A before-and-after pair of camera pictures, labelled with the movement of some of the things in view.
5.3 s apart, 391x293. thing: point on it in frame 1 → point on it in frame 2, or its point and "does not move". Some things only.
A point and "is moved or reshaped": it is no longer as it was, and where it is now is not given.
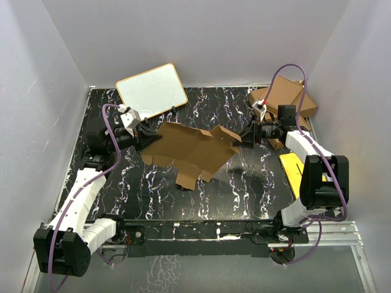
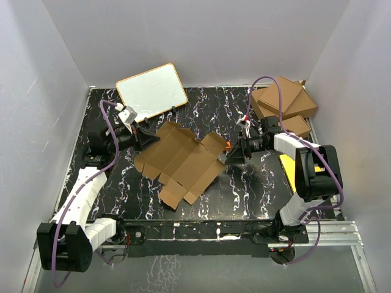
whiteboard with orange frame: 152,91 does not move
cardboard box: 191,152 is moved or reshaped
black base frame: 206,238 does not move
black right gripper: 247,138 → 237,156
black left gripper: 146,138 does not move
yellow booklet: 293,166 does not move
